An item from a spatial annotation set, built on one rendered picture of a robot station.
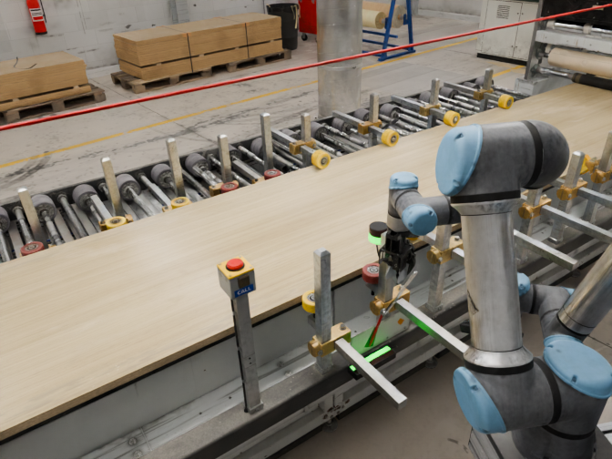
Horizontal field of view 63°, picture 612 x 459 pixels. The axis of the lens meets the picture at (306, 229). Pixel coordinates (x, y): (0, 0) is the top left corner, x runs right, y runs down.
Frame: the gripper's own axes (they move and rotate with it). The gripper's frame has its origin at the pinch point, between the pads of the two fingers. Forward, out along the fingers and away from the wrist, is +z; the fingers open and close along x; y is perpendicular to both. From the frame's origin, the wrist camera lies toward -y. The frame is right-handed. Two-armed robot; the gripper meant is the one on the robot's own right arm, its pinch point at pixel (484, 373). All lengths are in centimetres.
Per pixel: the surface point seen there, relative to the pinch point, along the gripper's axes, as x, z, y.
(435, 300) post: 19.5, 7.5, -36.0
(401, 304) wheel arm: -1.3, -3.4, -32.9
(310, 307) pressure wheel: -28, -7, -46
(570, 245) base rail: 103, 15, -34
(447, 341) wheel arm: -1.5, -3.0, -12.7
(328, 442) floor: -15, 83, -55
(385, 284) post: -5.7, -11.8, -36.0
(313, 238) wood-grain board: -5, -7, -78
